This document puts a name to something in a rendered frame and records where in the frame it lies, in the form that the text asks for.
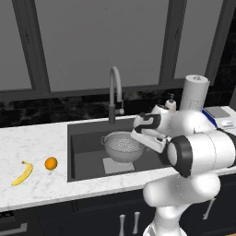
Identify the white square sink drain plate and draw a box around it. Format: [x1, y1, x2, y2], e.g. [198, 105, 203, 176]
[101, 157, 136, 175]

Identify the white paper towel roll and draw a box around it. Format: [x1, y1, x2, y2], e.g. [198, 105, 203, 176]
[179, 74, 211, 113]

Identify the silver metal colander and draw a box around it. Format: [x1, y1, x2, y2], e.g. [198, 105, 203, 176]
[100, 131, 146, 163]

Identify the dark framed window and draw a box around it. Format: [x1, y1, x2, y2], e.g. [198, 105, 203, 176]
[0, 0, 236, 103]

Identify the dark cupboard door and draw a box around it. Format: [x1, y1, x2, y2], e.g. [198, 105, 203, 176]
[128, 201, 159, 236]
[56, 205, 131, 236]
[179, 174, 236, 236]

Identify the silver dishwasher handle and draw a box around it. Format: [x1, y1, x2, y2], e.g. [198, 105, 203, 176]
[0, 222, 29, 236]

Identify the orange fruit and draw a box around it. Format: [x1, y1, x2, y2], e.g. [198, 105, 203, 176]
[44, 156, 59, 171]

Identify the silver cupboard handle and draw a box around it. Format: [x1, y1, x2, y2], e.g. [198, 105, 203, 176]
[132, 211, 141, 235]
[118, 214, 126, 236]
[202, 197, 217, 221]

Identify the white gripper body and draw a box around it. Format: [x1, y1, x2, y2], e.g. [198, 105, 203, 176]
[130, 128, 171, 154]

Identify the yellow banana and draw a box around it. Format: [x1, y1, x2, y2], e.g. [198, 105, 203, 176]
[11, 160, 34, 187]

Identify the dark dishwasher front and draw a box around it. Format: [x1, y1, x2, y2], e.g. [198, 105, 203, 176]
[0, 207, 41, 236]

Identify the dark grey sink basin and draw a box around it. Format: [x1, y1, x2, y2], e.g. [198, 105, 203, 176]
[66, 117, 186, 183]

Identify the white soap dispenser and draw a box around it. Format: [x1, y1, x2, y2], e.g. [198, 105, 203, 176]
[164, 92, 178, 113]

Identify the grey curved sink faucet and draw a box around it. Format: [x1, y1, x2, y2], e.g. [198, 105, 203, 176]
[108, 65, 125, 125]

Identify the white blue kitchen scale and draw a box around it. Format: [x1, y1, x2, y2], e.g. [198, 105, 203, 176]
[201, 105, 236, 130]

